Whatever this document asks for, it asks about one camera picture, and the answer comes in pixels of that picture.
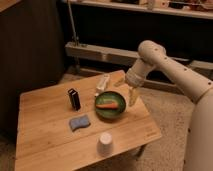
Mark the green bowl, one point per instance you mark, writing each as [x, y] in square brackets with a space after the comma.
[109, 97]

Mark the black eraser block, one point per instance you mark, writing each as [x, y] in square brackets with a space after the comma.
[74, 98]

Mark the orange carrot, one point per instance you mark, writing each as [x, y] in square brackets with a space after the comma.
[112, 105]

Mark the wooden table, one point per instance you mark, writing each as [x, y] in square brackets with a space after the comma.
[65, 127]

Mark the blue sponge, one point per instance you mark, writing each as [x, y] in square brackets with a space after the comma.
[79, 122]

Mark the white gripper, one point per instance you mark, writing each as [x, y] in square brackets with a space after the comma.
[135, 77]

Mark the metal shelf rack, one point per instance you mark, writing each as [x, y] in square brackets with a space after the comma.
[109, 31]

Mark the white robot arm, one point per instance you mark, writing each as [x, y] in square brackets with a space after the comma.
[196, 87]

